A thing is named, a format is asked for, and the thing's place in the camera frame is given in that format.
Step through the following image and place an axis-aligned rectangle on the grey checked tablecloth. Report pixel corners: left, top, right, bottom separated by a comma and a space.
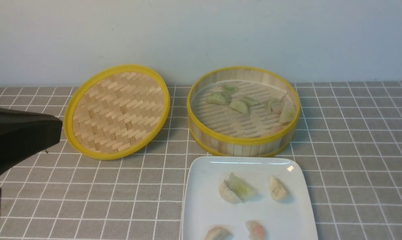
0, 82, 402, 240

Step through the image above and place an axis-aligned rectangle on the pale white dumpling on plate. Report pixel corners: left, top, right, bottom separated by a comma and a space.
218, 180, 242, 204

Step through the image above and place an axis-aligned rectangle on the green dumpling steamer centre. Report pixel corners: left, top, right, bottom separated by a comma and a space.
228, 100, 250, 117

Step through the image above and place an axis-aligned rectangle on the white square plate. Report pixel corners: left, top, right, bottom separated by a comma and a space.
181, 156, 318, 240

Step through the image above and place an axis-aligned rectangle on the pink dumpling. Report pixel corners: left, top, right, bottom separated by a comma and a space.
245, 220, 266, 240

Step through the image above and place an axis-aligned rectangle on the beige dumpling on plate right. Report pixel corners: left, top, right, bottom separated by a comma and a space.
269, 176, 288, 201

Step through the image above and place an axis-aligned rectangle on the green dumpling steamer left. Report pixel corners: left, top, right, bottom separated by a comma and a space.
206, 92, 231, 105

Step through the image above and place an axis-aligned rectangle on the green translucent dumpling on plate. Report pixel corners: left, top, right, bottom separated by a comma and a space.
228, 173, 258, 202

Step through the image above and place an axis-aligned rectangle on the yellow rimmed woven bamboo lid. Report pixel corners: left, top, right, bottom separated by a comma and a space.
63, 64, 171, 160

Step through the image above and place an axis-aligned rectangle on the pale green dumpling right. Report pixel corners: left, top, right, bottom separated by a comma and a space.
264, 97, 281, 113

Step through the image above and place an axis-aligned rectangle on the yellow rimmed bamboo steamer basket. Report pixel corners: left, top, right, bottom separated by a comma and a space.
186, 66, 301, 157

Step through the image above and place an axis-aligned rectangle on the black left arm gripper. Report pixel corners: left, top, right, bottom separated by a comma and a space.
0, 108, 63, 198

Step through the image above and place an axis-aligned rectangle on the green dumpling steamer top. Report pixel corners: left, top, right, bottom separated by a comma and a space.
221, 83, 239, 95

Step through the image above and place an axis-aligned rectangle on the white steamer mesh liner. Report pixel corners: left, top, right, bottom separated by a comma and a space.
191, 80, 296, 138

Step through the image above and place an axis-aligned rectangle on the pinkish dumpling steamer right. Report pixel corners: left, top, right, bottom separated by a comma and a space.
271, 101, 285, 114

